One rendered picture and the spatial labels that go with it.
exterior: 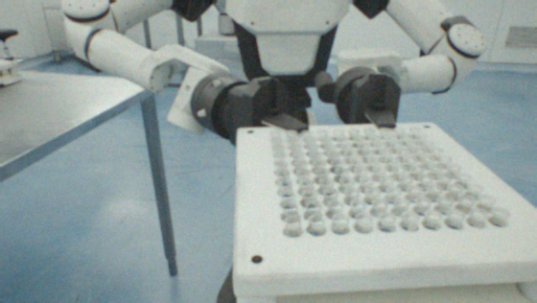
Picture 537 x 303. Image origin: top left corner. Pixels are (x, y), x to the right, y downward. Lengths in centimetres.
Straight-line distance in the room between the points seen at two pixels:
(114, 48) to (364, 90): 42
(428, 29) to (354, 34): 490
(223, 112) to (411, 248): 32
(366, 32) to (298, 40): 492
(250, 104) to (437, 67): 43
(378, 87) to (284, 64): 41
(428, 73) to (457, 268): 54
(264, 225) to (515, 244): 18
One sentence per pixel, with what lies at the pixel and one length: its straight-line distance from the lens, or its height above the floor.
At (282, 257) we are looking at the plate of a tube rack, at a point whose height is 108.
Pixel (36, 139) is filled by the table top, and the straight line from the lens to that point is 103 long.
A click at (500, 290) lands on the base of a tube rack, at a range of 35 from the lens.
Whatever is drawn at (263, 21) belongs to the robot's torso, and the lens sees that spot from 85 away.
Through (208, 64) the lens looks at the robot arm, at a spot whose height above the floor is 112.
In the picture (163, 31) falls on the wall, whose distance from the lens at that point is 635.
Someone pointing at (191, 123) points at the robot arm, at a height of 103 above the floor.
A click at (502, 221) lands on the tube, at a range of 33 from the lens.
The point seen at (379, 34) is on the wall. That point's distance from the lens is 580.
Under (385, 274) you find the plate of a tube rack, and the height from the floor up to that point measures 108.
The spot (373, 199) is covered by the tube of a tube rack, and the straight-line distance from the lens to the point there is 31.
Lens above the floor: 126
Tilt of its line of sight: 27 degrees down
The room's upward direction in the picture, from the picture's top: straight up
